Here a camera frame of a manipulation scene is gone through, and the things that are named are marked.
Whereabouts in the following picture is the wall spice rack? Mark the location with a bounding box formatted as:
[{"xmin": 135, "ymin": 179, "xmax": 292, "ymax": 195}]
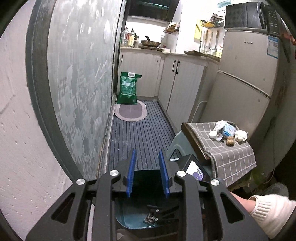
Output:
[{"xmin": 162, "ymin": 22, "xmax": 180, "ymax": 33}]

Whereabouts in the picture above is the grey checked tablecloth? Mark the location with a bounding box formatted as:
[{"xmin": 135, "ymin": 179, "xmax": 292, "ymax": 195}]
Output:
[{"xmin": 186, "ymin": 120, "xmax": 257, "ymax": 188}]

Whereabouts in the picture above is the wooden cutting board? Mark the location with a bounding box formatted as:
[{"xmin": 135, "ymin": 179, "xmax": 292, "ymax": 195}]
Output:
[{"xmin": 184, "ymin": 50, "xmax": 209, "ymax": 56}]

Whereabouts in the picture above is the green rice bag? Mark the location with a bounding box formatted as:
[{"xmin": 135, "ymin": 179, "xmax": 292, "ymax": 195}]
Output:
[{"xmin": 116, "ymin": 71, "xmax": 142, "ymax": 105}]

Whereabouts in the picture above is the white hose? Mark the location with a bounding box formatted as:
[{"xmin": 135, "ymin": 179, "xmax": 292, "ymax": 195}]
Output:
[{"xmin": 196, "ymin": 100, "xmax": 209, "ymax": 122}]

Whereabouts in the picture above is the black microwave oven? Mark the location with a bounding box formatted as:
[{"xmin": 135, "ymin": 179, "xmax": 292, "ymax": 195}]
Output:
[{"xmin": 224, "ymin": 2, "xmax": 281, "ymax": 36}]

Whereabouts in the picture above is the frosted patterned sliding door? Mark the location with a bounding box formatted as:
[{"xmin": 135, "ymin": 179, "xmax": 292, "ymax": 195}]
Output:
[{"xmin": 25, "ymin": 0, "xmax": 127, "ymax": 182}]

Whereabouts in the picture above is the striped dark floor mat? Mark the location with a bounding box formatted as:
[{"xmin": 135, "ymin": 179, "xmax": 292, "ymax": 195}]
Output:
[{"xmin": 99, "ymin": 100, "xmax": 176, "ymax": 180}]

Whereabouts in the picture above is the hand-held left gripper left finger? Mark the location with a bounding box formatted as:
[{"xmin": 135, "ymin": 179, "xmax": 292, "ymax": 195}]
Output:
[{"xmin": 25, "ymin": 148, "xmax": 137, "ymax": 241}]

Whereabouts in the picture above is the white refrigerator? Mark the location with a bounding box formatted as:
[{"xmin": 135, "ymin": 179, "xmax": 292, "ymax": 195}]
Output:
[{"xmin": 200, "ymin": 27, "xmax": 281, "ymax": 172}]

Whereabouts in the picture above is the black range hood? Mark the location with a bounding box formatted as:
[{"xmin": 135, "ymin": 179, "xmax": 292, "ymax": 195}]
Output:
[{"xmin": 127, "ymin": 0, "xmax": 180, "ymax": 22}]

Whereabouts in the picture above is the long crumpled white tissue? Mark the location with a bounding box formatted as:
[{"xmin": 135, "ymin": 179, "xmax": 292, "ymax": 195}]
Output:
[{"xmin": 214, "ymin": 120, "xmax": 229, "ymax": 132}]

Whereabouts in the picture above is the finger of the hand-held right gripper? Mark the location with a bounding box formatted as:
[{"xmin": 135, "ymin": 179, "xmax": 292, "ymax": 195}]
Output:
[
  {"xmin": 147, "ymin": 203, "xmax": 180, "ymax": 213},
  {"xmin": 144, "ymin": 209, "xmax": 179, "ymax": 224}
]

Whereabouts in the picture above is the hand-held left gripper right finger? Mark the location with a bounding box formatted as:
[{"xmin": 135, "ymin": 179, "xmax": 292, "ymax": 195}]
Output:
[{"xmin": 158, "ymin": 149, "xmax": 269, "ymax": 241}]

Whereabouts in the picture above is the blue tissue pack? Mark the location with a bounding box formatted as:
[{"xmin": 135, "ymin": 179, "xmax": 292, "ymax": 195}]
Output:
[{"xmin": 222, "ymin": 123, "xmax": 238, "ymax": 137}]

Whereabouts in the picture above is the wall utensil rack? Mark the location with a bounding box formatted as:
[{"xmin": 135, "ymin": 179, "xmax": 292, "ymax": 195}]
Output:
[{"xmin": 200, "ymin": 13, "xmax": 225, "ymax": 29}]

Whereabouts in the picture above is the dark grey fleece cloth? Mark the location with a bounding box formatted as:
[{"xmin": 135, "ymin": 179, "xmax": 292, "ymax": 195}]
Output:
[{"xmin": 261, "ymin": 182, "xmax": 290, "ymax": 198}]

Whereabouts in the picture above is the person's right forearm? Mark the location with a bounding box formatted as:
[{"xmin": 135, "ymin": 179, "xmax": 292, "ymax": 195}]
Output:
[{"xmin": 231, "ymin": 192, "xmax": 290, "ymax": 240}]

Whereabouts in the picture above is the oval grey floor mat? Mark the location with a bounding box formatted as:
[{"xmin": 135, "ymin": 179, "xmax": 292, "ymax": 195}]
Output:
[{"xmin": 114, "ymin": 100, "xmax": 147, "ymax": 121}]

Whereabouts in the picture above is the hanging spatula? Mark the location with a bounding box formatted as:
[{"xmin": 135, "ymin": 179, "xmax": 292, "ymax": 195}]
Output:
[{"xmin": 201, "ymin": 30, "xmax": 210, "ymax": 53}]

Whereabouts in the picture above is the clear plastic bottle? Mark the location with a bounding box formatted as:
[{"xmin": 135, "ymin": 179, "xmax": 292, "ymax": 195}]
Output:
[{"xmin": 121, "ymin": 27, "xmax": 129, "ymax": 47}]

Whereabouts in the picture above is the white kitchen cabinet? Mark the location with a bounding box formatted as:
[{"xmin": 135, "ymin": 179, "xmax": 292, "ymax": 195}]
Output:
[
  {"xmin": 158, "ymin": 53, "xmax": 220, "ymax": 122},
  {"xmin": 119, "ymin": 47, "xmax": 163, "ymax": 98}
]

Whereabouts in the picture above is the wooden stove board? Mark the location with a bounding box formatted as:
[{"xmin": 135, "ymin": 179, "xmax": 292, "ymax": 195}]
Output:
[{"xmin": 138, "ymin": 46, "xmax": 165, "ymax": 52}]

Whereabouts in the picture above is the frying pan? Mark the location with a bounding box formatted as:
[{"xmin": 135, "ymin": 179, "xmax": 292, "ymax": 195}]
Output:
[{"xmin": 141, "ymin": 36, "xmax": 162, "ymax": 47}]

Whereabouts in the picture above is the hanging metal ladle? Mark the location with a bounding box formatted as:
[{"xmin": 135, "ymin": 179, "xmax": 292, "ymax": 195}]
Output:
[{"xmin": 210, "ymin": 30, "xmax": 218, "ymax": 53}]

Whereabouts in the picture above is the yellow hanging board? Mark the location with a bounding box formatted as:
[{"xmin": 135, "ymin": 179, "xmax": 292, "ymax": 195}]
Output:
[{"xmin": 194, "ymin": 20, "xmax": 203, "ymax": 40}]

